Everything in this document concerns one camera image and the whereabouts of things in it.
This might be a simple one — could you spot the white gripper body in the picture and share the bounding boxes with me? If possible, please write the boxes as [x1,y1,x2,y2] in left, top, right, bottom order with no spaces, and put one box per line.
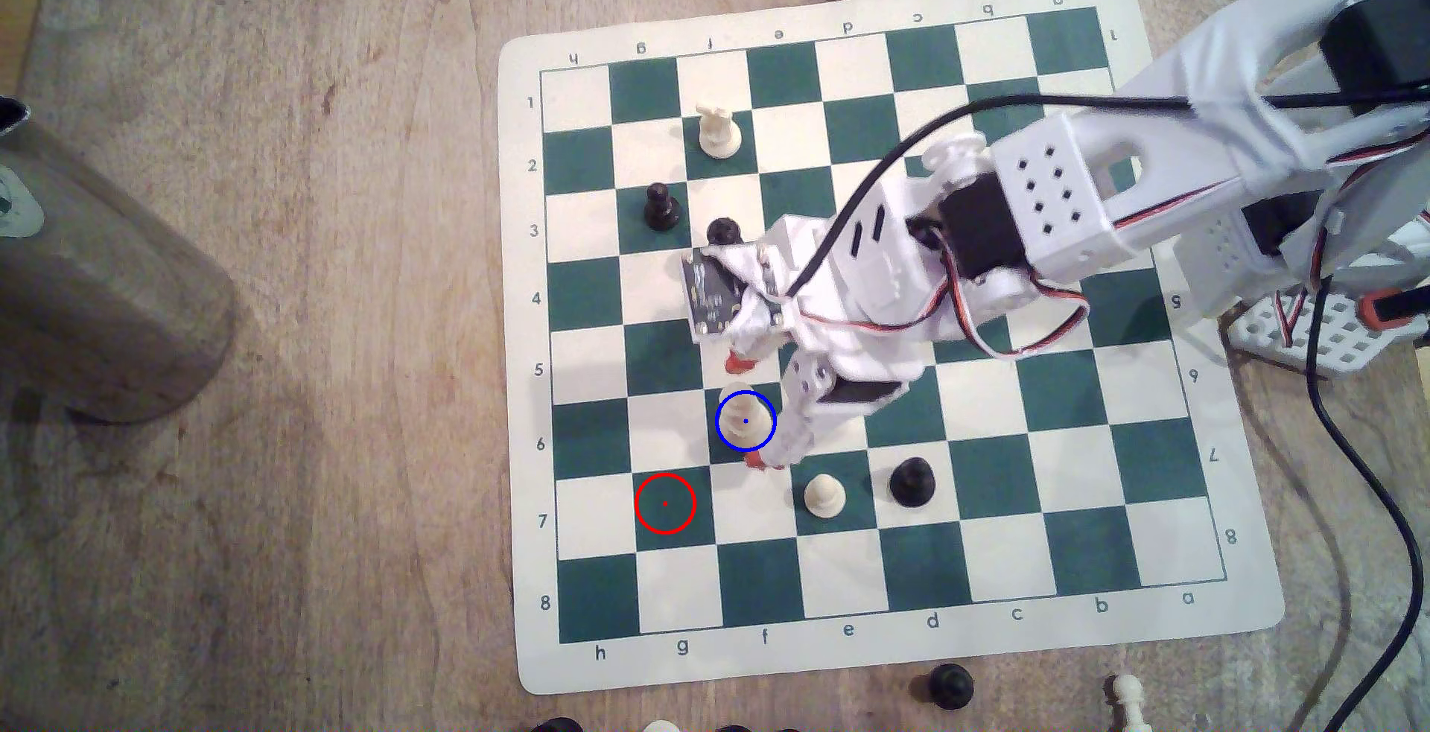
[760,174,1025,412]

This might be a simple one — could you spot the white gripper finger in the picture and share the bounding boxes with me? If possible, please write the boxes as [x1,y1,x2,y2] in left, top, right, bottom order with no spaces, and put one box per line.
[724,328,784,378]
[745,355,837,474]

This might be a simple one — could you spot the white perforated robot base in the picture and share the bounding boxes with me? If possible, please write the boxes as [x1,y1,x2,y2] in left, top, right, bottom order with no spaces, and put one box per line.
[1223,285,1430,378]

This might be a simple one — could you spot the white knight chess piece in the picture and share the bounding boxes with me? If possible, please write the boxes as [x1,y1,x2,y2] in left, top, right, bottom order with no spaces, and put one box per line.
[697,102,744,160]

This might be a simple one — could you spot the green and white chess mat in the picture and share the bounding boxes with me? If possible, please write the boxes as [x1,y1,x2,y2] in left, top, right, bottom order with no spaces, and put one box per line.
[497,0,1286,696]

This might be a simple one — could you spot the orange clamp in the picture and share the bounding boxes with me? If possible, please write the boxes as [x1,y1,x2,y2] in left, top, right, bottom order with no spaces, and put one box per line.
[1358,287,1430,329]

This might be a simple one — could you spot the taped camera circuit board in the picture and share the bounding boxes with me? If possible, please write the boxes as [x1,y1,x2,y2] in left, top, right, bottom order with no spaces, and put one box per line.
[681,244,790,345]

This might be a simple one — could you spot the red white black servo wires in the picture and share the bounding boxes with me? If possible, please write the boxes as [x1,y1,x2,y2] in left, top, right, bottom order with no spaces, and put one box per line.
[787,220,1092,363]

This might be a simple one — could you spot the wooden cylinder post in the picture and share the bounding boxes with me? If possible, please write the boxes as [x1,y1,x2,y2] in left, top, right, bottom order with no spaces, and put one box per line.
[0,98,238,426]

